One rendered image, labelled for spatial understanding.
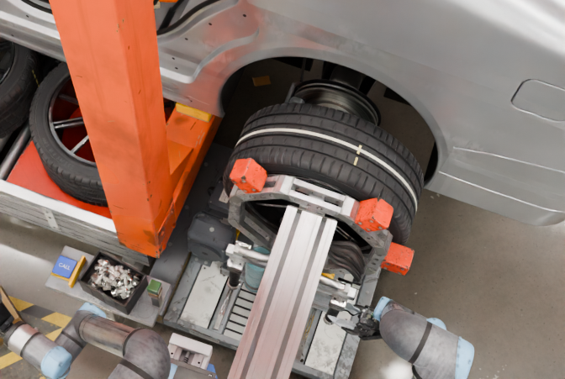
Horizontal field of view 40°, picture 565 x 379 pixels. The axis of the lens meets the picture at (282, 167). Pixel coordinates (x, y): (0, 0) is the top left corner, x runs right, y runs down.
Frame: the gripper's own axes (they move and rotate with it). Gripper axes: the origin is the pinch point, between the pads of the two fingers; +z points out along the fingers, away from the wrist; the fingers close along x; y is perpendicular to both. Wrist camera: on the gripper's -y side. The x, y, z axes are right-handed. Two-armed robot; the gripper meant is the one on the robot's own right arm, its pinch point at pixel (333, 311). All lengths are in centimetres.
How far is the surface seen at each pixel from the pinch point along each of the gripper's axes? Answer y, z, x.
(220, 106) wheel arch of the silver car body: -1, 62, -59
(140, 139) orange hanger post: 60, 65, -7
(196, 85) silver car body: 9, 71, -58
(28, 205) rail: -49, 126, -14
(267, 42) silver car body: 48, 47, -58
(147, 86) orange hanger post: 76, 65, -14
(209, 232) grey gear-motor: -42, 53, -27
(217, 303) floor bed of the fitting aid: -82, 44, -12
